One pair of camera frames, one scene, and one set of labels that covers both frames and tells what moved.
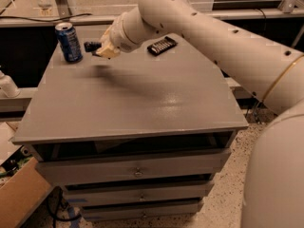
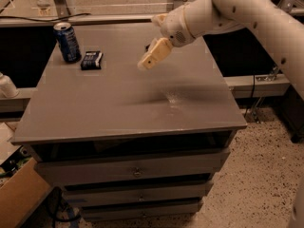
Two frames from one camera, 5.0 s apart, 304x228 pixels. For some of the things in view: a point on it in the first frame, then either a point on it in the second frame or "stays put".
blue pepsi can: x=68 y=42 stays put
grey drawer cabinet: x=139 y=136 stays put
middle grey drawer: x=79 y=194 stays put
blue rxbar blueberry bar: x=92 y=47 → x=91 y=61
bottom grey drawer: x=137 y=210 stays put
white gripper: x=119 y=37 → x=174 y=29
